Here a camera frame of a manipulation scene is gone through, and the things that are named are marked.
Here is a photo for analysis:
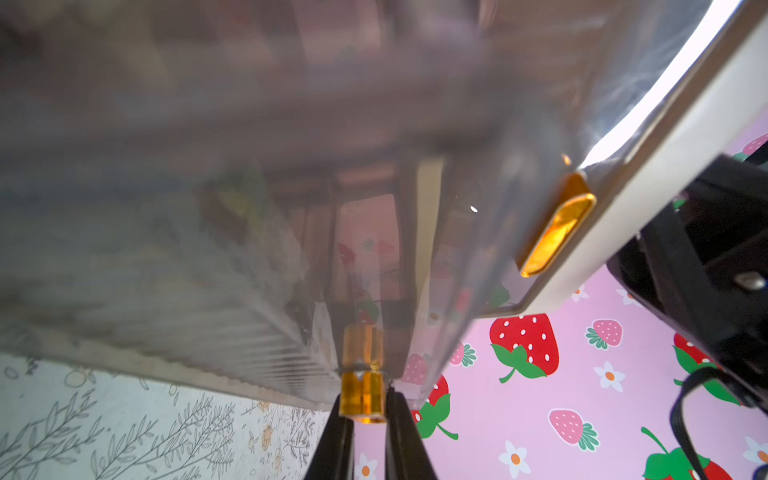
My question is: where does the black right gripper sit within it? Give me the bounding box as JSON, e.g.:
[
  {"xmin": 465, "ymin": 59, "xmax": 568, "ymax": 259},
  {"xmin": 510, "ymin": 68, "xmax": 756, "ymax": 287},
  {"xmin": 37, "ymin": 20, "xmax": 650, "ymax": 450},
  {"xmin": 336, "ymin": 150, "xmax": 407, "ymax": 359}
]
[{"xmin": 608, "ymin": 140, "xmax": 767, "ymax": 410}]

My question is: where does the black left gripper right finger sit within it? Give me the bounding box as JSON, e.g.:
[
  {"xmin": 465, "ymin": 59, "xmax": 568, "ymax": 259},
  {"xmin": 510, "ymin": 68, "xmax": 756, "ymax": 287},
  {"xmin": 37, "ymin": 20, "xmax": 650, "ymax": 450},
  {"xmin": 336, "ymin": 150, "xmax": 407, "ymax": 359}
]
[{"xmin": 385, "ymin": 387, "xmax": 437, "ymax": 480}]

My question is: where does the cream drawer organizer cabinet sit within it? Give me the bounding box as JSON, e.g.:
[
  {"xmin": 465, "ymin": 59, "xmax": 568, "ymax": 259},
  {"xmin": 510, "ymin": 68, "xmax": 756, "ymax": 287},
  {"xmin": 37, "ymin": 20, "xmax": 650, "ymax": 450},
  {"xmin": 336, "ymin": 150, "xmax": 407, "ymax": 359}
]
[{"xmin": 441, "ymin": 1, "xmax": 767, "ymax": 318}]

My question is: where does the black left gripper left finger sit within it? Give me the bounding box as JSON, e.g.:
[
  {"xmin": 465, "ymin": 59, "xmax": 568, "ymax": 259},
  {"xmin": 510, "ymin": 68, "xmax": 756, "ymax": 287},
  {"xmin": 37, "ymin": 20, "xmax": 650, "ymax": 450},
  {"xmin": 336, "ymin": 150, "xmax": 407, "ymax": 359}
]
[{"xmin": 304, "ymin": 396, "xmax": 354, "ymax": 480}]

